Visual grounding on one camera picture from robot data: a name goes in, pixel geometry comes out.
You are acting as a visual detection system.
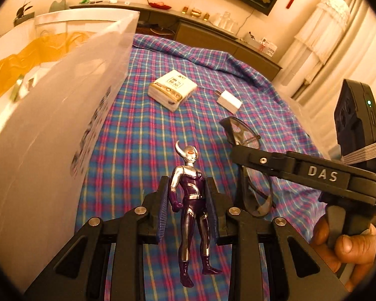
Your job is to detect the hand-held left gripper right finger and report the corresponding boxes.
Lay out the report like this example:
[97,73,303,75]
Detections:
[205,177,351,301]

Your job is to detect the plaid blanket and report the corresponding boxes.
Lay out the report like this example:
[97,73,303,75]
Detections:
[72,34,342,301]

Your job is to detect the purple silver action figure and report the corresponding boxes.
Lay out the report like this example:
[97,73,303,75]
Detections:
[168,140,223,288]

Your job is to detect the black framed glasses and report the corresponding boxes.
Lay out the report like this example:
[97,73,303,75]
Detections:
[219,116,276,218]

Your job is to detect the cream curtain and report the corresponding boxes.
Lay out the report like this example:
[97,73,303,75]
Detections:
[279,0,373,107]

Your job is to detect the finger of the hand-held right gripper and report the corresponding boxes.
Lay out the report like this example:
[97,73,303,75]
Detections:
[230,146,301,179]

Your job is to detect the white tray with clutter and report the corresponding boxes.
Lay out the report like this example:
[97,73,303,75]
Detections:
[244,31,278,57]

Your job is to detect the dark plant decoration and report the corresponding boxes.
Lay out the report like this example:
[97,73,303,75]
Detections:
[14,2,35,26]

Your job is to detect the group of glass cups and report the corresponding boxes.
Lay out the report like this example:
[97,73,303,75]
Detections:
[213,11,239,33]

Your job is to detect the person's right hand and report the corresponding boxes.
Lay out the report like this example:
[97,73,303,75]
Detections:
[310,215,376,292]

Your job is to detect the white tissue pack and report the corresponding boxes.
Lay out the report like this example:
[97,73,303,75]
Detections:
[148,69,198,113]

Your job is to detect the white charger adapter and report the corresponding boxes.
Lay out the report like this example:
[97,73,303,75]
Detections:
[216,89,242,113]

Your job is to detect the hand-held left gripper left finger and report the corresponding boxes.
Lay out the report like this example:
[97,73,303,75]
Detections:
[25,176,171,301]

